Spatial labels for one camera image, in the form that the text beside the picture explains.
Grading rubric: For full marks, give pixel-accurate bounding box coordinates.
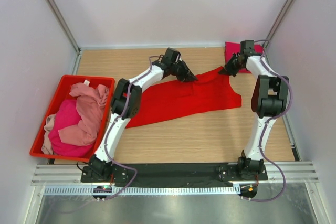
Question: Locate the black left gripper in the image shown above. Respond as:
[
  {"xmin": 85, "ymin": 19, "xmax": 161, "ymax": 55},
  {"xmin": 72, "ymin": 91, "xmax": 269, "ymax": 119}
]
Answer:
[{"xmin": 171, "ymin": 60, "xmax": 198, "ymax": 83}]

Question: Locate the red t shirt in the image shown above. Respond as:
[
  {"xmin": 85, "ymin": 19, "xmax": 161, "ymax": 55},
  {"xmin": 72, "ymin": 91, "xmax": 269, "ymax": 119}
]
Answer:
[{"xmin": 127, "ymin": 67, "xmax": 242, "ymax": 128}]

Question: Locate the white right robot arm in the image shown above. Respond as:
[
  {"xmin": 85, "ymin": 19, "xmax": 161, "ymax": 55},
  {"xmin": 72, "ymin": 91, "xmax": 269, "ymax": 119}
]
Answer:
[{"xmin": 219, "ymin": 40, "xmax": 290, "ymax": 181}]

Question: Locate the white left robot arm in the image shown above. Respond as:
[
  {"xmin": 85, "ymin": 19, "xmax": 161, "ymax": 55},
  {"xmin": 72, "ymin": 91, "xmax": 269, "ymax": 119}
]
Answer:
[{"xmin": 87, "ymin": 48, "xmax": 198, "ymax": 182}]

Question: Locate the folded magenta t shirt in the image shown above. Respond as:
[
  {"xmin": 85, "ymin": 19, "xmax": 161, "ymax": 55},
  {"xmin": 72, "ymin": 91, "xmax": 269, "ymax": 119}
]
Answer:
[{"xmin": 223, "ymin": 40, "xmax": 264, "ymax": 73}]

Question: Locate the light pink t shirt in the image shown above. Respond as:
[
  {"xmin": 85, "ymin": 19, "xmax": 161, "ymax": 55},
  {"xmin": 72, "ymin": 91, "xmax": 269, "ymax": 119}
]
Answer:
[{"xmin": 69, "ymin": 83, "xmax": 110, "ymax": 145}]

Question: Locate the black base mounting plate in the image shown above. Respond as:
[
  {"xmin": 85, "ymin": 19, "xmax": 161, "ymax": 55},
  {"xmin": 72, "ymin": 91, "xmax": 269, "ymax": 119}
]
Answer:
[{"xmin": 80, "ymin": 163, "xmax": 268, "ymax": 188}]

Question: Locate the magenta t shirt in bin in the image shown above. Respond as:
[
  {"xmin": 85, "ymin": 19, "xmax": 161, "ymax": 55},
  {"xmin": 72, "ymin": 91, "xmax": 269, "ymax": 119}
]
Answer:
[{"xmin": 49, "ymin": 100, "xmax": 93, "ymax": 158}]

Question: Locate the red plastic bin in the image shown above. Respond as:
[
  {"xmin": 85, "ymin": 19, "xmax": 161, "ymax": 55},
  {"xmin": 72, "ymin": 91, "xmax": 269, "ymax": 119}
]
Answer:
[{"xmin": 30, "ymin": 75, "xmax": 115, "ymax": 162}]

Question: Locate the beige t shirt in bin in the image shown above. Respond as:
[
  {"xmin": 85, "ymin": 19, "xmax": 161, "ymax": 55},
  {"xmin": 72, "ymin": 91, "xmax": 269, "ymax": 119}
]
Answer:
[{"xmin": 41, "ymin": 114, "xmax": 57, "ymax": 155}]

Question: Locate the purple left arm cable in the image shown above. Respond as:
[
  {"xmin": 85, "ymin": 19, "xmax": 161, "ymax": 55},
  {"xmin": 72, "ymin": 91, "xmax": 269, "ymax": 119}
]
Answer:
[{"xmin": 99, "ymin": 55, "xmax": 165, "ymax": 200}]

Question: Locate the right aluminium frame post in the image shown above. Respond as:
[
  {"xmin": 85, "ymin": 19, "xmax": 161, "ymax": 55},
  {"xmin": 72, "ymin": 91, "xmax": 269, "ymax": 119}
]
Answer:
[{"xmin": 263, "ymin": 0, "xmax": 295, "ymax": 48}]

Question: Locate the aluminium frame post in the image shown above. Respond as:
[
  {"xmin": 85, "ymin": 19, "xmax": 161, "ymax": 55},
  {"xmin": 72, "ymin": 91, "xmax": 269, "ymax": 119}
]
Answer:
[
  {"xmin": 45, "ymin": 0, "xmax": 80, "ymax": 54},
  {"xmin": 263, "ymin": 0, "xmax": 295, "ymax": 48}
]

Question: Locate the white slotted cable duct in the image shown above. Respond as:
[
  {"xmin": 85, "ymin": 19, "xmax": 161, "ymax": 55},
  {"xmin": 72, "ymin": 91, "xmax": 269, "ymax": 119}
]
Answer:
[{"xmin": 44, "ymin": 185, "xmax": 240, "ymax": 196}]

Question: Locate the left aluminium frame post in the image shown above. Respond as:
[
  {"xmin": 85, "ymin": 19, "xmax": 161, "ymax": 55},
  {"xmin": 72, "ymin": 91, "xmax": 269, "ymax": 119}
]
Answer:
[{"xmin": 45, "ymin": 0, "xmax": 80, "ymax": 54}]

